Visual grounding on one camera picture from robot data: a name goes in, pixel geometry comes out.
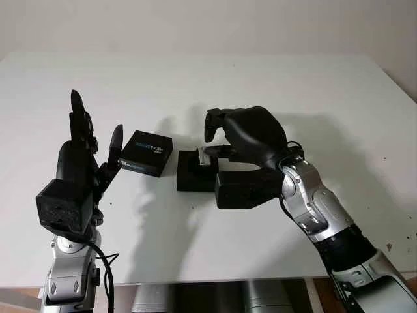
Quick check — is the black box base with foam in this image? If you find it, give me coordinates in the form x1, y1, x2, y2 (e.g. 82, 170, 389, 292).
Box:
177, 149, 220, 192

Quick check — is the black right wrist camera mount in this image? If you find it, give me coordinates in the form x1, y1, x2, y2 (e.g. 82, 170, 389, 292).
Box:
214, 169, 284, 210

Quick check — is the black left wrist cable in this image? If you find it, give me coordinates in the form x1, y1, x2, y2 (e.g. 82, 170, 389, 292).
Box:
76, 239, 120, 313

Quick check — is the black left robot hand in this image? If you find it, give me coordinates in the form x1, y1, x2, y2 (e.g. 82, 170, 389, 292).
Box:
57, 89, 124, 226

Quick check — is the small silver camera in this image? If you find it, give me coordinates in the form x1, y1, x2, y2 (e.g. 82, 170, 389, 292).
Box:
196, 147, 211, 167

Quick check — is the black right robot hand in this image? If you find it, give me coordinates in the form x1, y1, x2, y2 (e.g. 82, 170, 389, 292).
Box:
203, 106, 289, 171

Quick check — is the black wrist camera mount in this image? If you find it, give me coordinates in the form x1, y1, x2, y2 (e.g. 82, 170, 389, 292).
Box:
35, 178, 94, 234
214, 169, 284, 210

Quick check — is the black printed RealSense box lid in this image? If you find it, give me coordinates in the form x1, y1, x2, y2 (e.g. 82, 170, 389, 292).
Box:
119, 129, 173, 178

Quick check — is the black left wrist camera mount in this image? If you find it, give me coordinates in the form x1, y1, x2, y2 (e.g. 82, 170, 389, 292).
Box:
35, 178, 94, 234

